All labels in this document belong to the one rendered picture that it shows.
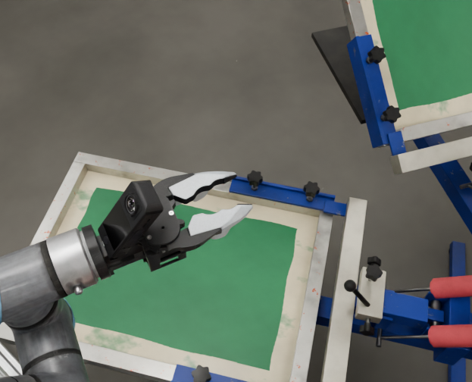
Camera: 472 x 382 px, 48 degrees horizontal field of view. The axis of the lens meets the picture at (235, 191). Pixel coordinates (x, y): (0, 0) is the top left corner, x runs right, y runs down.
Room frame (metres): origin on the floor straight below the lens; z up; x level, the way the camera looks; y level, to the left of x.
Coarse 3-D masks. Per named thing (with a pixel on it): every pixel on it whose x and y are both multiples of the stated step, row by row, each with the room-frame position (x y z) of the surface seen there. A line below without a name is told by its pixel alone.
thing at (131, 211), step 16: (128, 192) 0.34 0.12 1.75; (144, 192) 0.33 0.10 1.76; (112, 208) 0.34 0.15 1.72; (128, 208) 0.32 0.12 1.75; (144, 208) 0.31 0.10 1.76; (160, 208) 0.32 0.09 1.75; (112, 224) 0.32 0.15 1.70; (128, 224) 0.31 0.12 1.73; (144, 224) 0.31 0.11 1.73; (112, 240) 0.31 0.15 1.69; (128, 240) 0.30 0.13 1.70; (112, 256) 0.30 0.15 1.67
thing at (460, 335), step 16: (416, 288) 0.54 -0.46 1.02; (432, 288) 0.53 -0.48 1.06; (448, 288) 0.52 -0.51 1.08; (464, 288) 0.51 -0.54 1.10; (384, 336) 0.44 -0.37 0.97; (400, 336) 0.43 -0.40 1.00; (416, 336) 0.42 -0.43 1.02; (432, 336) 0.41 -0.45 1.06; (448, 336) 0.40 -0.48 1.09; (464, 336) 0.39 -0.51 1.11
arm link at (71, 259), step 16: (48, 240) 0.31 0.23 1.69; (64, 240) 0.31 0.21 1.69; (80, 240) 0.31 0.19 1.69; (64, 256) 0.29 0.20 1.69; (80, 256) 0.29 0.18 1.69; (64, 272) 0.27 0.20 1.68; (80, 272) 0.27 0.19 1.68; (96, 272) 0.28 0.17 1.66; (64, 288) 0.26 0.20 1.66; (80, 288) 0.26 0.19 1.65
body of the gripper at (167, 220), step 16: (160, 224) 0.34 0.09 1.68; (176, 224) 0.34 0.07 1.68; (96, 240) 0.31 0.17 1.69; (144, 240) 0.32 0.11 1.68; (160, 240) 0.31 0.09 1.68; (96, 256) 0.29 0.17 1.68; (128, 256) 0.32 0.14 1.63; (144, 256) 0.32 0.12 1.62; (160, 256) 0.32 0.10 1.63; (176, 256) 0.32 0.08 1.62; (112, 272) 0.30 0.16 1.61
